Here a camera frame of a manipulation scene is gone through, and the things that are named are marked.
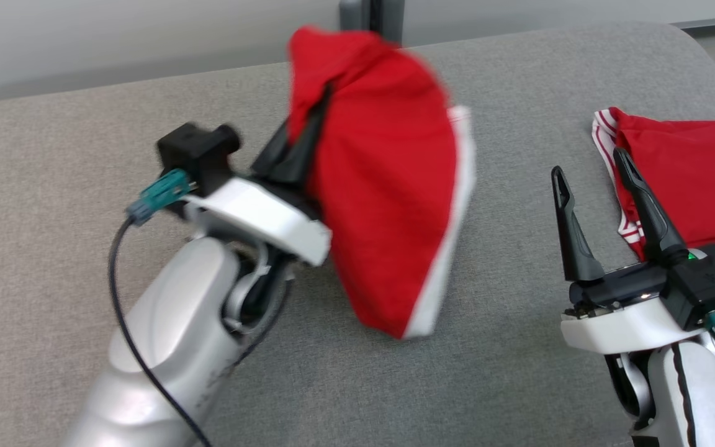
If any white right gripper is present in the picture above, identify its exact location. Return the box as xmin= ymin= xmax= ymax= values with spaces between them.
xmin=551 ymin=147 xmax=706 ymax=356

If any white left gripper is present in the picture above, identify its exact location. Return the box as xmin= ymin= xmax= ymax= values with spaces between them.
xmin=183 ymin=83 xmax=334 ymax=268

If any red white basketball jersey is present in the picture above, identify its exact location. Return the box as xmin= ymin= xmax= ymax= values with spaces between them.
xmin=591 ymin=106 xmax=715 ymax=262

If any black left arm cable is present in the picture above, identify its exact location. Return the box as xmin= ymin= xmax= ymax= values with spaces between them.
xmin=107 ymin=217 xmax=213 ymax=447

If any red shorts white trim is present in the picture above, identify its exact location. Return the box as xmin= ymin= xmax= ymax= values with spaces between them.
xmin=286 ymin=25 xmax=478 ymax=341

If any grey metal partition post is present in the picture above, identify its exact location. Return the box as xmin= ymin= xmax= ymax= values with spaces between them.
xmin=338 ymin=0 xmax=407 ymax=46

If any teal left camera connector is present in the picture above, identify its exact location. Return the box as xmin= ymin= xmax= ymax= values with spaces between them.
xmin=126 ymin=168 xmax=196 ymax=226

